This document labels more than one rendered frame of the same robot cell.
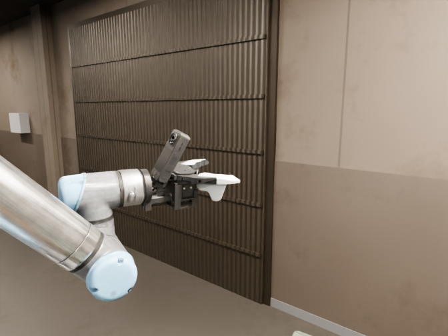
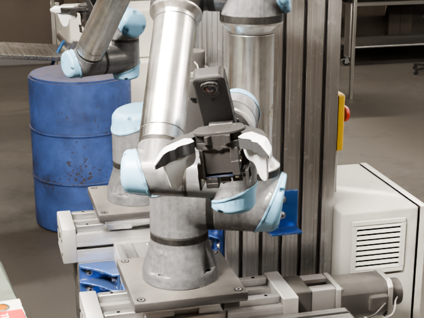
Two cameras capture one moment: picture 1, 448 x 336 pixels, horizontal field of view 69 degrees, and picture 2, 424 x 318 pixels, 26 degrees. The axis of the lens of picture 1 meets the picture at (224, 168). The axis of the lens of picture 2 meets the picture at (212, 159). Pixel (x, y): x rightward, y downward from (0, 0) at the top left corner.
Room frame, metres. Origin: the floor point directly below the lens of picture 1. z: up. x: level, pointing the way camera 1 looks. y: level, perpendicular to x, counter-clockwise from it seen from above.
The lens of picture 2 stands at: (1.45, -0.89, 1.92)
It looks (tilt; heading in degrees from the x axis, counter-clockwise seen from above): 17 degrees down; 127
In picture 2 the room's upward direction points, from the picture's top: straight up
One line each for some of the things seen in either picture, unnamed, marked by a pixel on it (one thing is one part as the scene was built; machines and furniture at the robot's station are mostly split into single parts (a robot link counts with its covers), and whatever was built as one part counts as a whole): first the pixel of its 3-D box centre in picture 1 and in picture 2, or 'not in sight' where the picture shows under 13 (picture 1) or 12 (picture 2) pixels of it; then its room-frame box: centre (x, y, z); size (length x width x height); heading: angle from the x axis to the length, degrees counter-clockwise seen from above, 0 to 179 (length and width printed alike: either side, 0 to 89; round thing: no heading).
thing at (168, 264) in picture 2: not in sight; (179, 252); (0.36, 0.42, 1.21); 0.15 x 0.15 x 0.10
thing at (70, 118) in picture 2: not in sight; (82, 145); (-2.28, 2.74, 0.45); 0.60 x 0.60 x 0.90
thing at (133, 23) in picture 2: not in sight; (125, 22); (-0.24, 0.93, 1.56); 0.11 x 0.08 x 0.09; 163
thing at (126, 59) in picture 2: not in sight; (120, 58); (-0.24, 0.91, 1.46); 0.11 x 0.08 x 0.11; 73
